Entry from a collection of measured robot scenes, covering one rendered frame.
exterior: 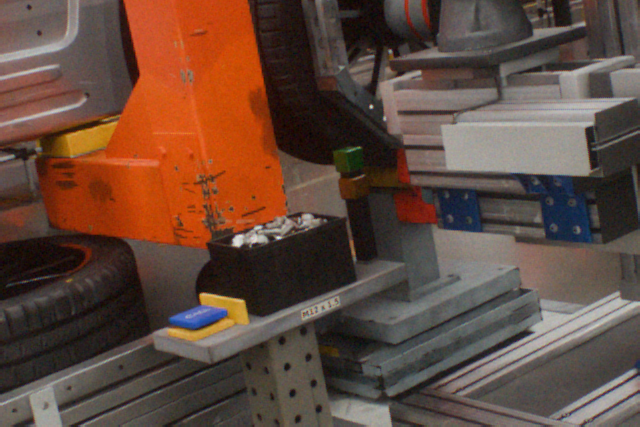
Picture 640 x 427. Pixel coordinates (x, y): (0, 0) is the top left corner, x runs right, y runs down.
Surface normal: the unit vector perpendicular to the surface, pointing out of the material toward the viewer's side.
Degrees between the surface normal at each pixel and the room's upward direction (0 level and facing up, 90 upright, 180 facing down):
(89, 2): 90
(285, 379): 90
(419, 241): 90
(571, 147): 90
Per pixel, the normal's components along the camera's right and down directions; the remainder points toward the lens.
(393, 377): 0.63, 0.04
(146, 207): -0.76, 0.26
